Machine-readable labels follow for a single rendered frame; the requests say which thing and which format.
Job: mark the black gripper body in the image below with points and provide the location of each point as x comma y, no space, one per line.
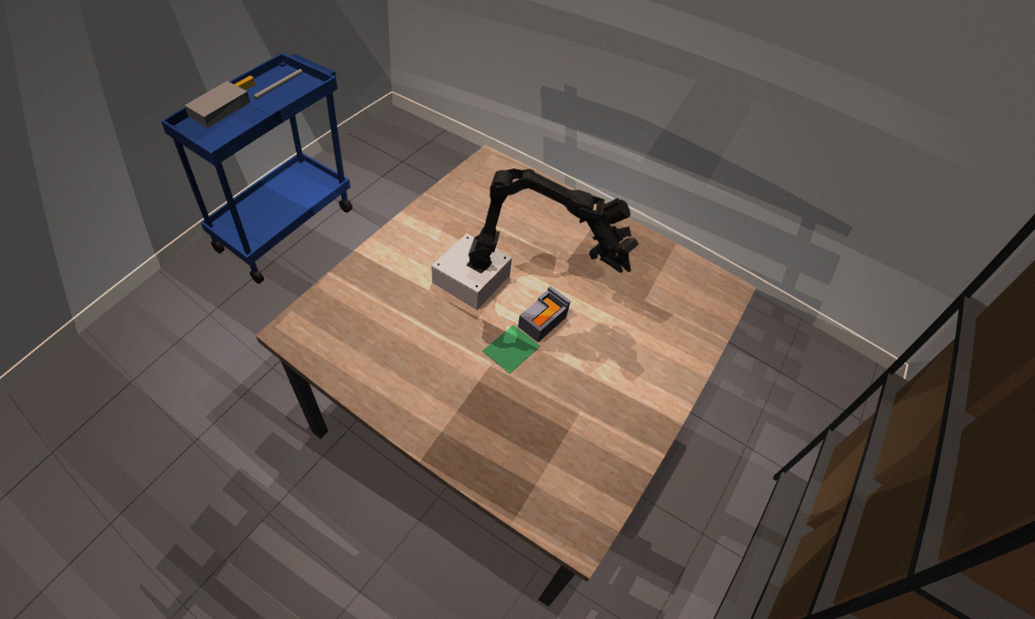
608,243

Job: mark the orange l-shaped part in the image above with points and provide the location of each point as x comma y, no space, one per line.
546,314

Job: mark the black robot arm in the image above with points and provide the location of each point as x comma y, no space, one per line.
578,202

